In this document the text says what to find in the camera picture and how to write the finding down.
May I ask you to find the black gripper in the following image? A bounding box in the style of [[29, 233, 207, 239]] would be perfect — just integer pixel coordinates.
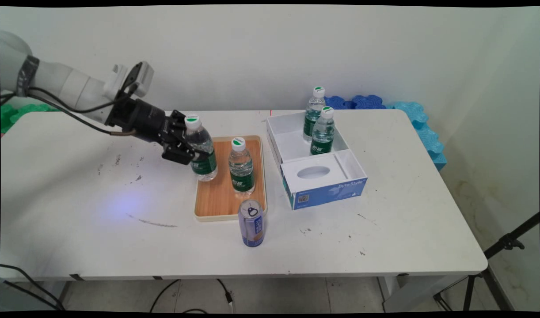
[[105, 98, 196, 165]]

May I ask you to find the water bottle green label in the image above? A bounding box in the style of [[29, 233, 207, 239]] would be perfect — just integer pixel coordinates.
[[184, 114, 218, 182], [310, 106, 336, 155], [228, 137, 256, 197], [303, 87, 326, 143]]

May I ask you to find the wooden tray cream rim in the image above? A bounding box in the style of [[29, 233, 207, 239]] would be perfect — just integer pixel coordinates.
[[194, 135, 268, 222]]

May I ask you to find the blue drink can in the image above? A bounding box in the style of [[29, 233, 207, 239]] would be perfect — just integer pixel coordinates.
[[238, 199, 266, 248]]

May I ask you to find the white cardboard box blue print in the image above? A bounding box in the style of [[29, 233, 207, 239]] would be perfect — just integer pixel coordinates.
[[266, 111, 368, 211]]

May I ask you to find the green foam mat tile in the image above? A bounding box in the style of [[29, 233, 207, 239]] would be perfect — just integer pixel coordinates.
[[0, 103, 59, 134]]

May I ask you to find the light blue foam mat tile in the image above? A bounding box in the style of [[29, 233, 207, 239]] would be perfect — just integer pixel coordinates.
[[386, 102, 430, 129], [414, 124, 448, 172]]

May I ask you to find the white table leg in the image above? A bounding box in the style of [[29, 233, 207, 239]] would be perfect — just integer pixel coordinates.
[[382, 275, 468, 313]]

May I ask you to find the black tripod stand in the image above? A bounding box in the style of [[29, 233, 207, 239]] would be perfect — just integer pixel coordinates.
[[433, 212, 540, 312]]

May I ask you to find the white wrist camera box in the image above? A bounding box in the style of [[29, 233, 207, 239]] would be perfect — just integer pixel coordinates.
[[112, 61, 155, 98]]

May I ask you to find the black cable to gripper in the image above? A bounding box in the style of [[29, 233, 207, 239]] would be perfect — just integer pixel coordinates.
[[0, 91, 137, 136]]

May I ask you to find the black cable to camera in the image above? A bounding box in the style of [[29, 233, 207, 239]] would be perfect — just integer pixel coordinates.
[[28, 62, 143, 114]]

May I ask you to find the black floor cable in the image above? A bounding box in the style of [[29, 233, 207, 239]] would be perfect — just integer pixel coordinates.
[[0, 264, 66, 310], [149, 279, 181, 313]]

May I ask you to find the grey strap band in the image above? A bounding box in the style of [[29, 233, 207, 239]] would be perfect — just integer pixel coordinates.
[[15, 55, 40, 97]]

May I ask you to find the black cable with plug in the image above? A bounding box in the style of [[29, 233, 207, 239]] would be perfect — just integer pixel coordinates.
[[216, 279, 234, 306]]

